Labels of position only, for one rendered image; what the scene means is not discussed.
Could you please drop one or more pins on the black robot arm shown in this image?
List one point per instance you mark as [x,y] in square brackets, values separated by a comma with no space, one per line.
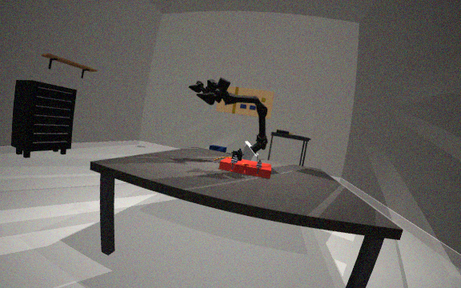
[230,98]

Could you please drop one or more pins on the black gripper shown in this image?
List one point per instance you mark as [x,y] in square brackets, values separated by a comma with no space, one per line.
[206,95]

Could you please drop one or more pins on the red flat rectangular plate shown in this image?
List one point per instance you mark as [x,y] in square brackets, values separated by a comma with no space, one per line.
[246,167]

